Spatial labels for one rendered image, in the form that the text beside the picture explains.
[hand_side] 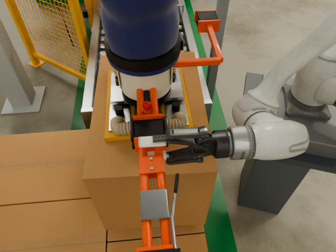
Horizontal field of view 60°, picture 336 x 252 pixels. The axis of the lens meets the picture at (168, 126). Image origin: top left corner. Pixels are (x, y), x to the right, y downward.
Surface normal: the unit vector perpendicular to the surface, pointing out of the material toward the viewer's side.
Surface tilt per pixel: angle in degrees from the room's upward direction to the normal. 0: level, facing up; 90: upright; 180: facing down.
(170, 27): 76
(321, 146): 90
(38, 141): 0
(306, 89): 92
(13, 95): 90
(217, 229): 0
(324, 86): 87
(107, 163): 1
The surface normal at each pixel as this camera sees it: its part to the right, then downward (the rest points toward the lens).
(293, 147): 0.24, 0.40
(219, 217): 0.00, -0.64
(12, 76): 0.10, 0.76
